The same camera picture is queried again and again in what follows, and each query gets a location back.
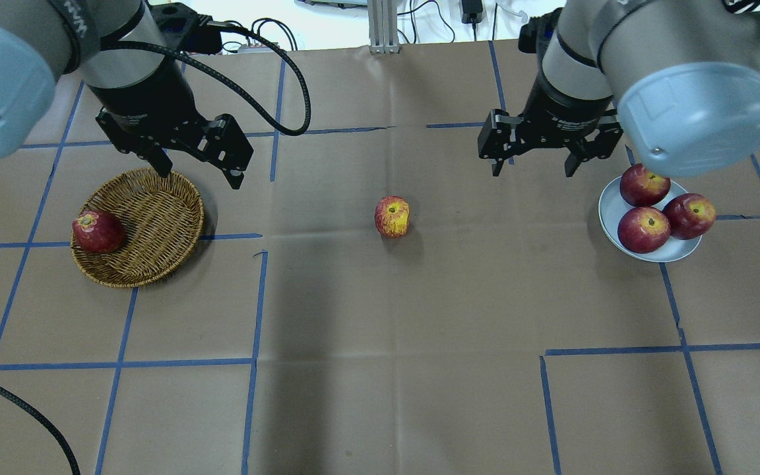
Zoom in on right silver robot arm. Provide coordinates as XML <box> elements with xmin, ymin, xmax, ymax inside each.
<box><xmin>478</xmin><ymin>1</ymin><xmax>760</xmax><ymax>177</ymax></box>

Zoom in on black braided cable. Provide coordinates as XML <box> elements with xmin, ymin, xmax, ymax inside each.
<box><xmin>100</xmin><ymin>20</ymin><xmax>312</xmax><ymax>137</ymax></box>

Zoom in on black power adapter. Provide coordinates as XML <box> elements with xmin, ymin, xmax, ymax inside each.
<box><xmin>460</xmin><ymin>0</ymin><xmax>484</xmax><ymax>25</ymax></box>

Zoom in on red apple on plate front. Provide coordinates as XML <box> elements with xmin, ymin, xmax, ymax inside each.
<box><xmin>616</xmin><ymin>206</ymin><xmax>672</xmax><ymax>255</ymax></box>

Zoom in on aluminium frame post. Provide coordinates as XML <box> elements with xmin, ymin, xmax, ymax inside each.
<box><xmin>367</xmin><ymin>0</ymin><xmax>400</xmax><ymax>55</ymax></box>

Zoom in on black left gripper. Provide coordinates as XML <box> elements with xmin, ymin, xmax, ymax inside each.
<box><xmin>94</xmin><ymin>63</ymin><xmax>254</xmax><ymax>190</ymax></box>

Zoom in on dark red apple in basket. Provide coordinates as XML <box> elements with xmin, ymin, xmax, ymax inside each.
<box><xmin>72</xmin><ymin>210</ymin><xmax>127</xmax><ymax>255</ymax></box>

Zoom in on light blue plate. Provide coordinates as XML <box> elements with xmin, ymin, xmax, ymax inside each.
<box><xmin>598</xmin><ymin>177</ymin><xmax>714</xmax><ymax>263</ymax></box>

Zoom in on red apple on plate back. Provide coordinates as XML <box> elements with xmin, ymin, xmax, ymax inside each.
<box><xmin>619</xmin><ymin>163</ymin><xmax>672</xmax><ymax>207</ymax></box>

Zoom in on red yellow apple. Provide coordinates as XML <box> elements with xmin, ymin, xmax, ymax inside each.
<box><xmin>374</xmin><ymin>195</ymin><xmax>410</xmax><ymax>238</ymax></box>

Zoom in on brown wicker basket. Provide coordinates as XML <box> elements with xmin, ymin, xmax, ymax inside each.
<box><xmin>70</xmin><ymin>168</ymin><xmax>205</xmax><ymax>288</ymax></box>

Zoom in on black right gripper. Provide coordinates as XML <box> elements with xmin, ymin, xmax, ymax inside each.
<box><xmin>478</xmin><ymin>70</ymin><xmax>623</xmax><ymax>177</ymax></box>

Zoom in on red apple on plate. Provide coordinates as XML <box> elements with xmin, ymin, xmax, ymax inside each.
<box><xmin>619</xmin><ymin>163</ymin><xmax>672</xmax><ymax>207</ymax></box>
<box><xmin>662</xmin><ymin>193</ymin><xmax>717</xmax><ymax>240</ymax></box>
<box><xmin>616</xmin><ymin>206</ymin><xmax>672</xmax><ymax>255</ymax></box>

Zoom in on red apple on plate right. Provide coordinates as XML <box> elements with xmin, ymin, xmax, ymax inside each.
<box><xmin>662</xmin><ymin>193</ymin><xmax>717</xmax><ymax>240</ymax></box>

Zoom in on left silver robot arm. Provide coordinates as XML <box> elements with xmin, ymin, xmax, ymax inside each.
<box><xmin>0</xmin><ymin>1</ymin><xmax>253</xmax><ymax>189</ymax></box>

